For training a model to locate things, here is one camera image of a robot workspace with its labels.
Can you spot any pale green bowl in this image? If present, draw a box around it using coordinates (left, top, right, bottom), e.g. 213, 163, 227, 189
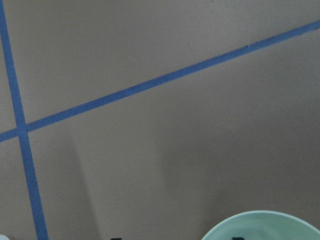
203, 210, 320, 240

